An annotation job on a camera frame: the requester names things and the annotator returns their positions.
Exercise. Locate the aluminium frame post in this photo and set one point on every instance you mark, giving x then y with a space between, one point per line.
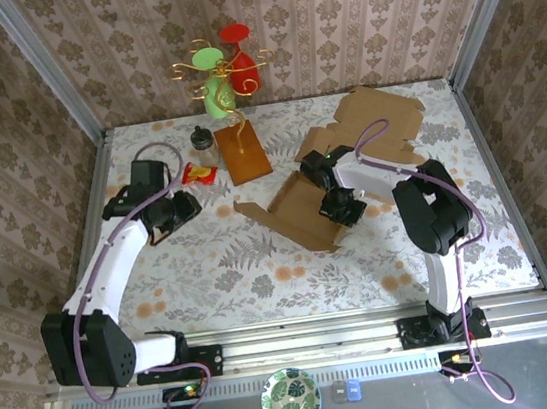
46 68
485 10

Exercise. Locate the green plastic goblet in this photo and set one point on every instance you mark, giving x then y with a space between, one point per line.
216 98

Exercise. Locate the floral printed table cover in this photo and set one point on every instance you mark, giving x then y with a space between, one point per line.
314 285

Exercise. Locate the small blue card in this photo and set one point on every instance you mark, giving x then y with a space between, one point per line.
353 390

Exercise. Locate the small grey card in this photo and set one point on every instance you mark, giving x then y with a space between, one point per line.
338 392

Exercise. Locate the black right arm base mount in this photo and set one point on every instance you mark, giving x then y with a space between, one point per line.
414 332

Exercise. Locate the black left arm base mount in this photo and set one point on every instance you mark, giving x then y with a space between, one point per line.
208 359

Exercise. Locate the leaf pattern bowl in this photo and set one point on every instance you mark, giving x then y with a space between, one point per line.
292 401

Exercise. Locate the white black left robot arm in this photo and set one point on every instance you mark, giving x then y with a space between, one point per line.
110 266

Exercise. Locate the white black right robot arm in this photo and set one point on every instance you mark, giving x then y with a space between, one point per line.
430 209

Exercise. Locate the red yellow snack packet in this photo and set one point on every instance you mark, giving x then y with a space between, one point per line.
199 174

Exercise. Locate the glass jar with black lid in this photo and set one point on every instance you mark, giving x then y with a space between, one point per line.
204 145

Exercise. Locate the red plastic goblet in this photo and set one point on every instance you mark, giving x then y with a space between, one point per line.
243 72

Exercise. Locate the brown cardboard box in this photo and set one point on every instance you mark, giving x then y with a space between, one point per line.
300 216
376 105

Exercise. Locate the aluminium table side rail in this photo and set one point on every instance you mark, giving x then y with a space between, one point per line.
478 137
98 162

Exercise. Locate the long aluminium base rail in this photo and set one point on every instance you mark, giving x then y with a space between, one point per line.
312 343

